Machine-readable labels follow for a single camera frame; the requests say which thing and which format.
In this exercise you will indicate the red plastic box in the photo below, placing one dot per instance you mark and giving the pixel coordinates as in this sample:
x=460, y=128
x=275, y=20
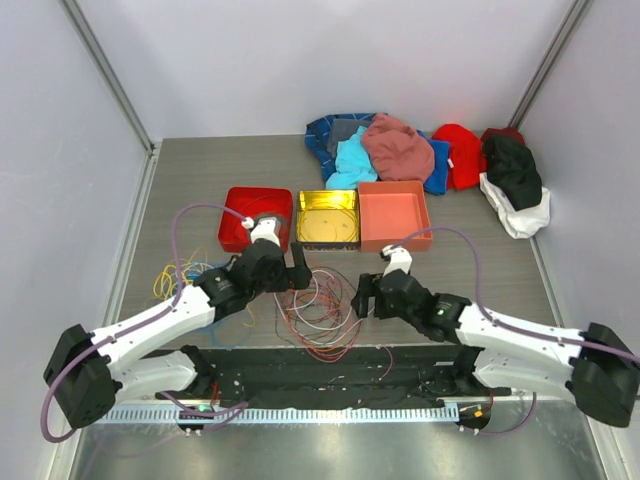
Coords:
x=251, y=201

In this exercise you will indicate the black cloth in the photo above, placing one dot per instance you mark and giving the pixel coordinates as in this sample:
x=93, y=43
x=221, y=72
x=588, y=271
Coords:
x=512, y=168

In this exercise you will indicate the cyan cloth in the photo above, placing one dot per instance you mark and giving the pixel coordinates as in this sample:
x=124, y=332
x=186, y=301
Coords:
x=352, y=165

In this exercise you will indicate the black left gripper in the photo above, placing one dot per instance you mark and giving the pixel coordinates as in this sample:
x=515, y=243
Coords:
x=296, y=277

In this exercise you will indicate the dark red cloth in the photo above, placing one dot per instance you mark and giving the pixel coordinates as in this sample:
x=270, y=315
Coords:
x=506, y=132

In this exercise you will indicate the salmon pink box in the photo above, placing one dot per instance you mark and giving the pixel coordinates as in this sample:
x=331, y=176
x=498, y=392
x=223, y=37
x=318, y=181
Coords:
x=389, y=211

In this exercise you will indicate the grey tape roll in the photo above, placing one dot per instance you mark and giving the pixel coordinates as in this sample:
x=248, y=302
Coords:
x=284, y=229

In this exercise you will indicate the white slotted cable duct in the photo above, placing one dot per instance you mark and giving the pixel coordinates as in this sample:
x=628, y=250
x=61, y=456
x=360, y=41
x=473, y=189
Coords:
x=169, y=413

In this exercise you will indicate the grey cloth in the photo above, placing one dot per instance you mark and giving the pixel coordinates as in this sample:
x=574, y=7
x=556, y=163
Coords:
x=342, y=129

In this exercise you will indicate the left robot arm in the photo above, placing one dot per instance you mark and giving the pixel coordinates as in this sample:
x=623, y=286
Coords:
x=90, y=372

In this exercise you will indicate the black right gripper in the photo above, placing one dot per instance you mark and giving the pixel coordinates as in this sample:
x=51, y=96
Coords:
x=368, y=287

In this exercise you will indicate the royal blue cloth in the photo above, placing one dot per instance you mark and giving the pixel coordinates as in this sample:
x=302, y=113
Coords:
x=437, y=182

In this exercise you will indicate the gold metal tin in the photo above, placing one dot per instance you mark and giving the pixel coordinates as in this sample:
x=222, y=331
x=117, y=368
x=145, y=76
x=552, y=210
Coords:
x=328, y=220

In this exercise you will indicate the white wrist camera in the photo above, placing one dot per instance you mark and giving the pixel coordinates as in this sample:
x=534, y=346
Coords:
x=264, y=228
x=397, y=258

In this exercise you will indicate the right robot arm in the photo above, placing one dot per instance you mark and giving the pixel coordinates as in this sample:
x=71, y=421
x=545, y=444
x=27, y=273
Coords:
x=592, y=368

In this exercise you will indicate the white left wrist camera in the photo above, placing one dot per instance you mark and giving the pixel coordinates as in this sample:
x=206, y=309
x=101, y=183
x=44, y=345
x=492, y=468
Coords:
x=264, y=228

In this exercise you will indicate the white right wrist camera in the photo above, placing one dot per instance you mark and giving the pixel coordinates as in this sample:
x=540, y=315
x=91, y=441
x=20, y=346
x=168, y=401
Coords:
x=397, y=258

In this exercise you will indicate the dusty pink cloth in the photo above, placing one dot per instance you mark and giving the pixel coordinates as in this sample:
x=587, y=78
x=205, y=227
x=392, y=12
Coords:
x=397, y=151

